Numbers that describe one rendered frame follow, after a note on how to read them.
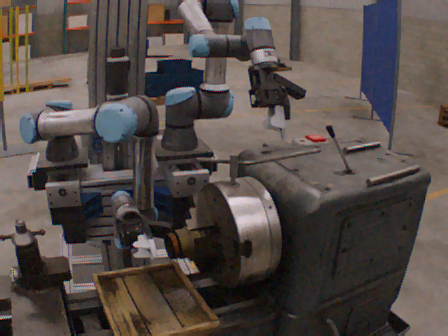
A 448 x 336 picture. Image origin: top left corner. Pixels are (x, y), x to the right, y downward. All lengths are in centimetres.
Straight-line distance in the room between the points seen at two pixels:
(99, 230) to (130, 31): 83
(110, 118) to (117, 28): 63
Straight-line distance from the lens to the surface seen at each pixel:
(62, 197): 157
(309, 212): 111
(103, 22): 176
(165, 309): 127
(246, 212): 112
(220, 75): 168
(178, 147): 168
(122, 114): 122
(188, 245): 117
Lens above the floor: 170
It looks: 21 degrees down
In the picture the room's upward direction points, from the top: 2 degrees clockwise
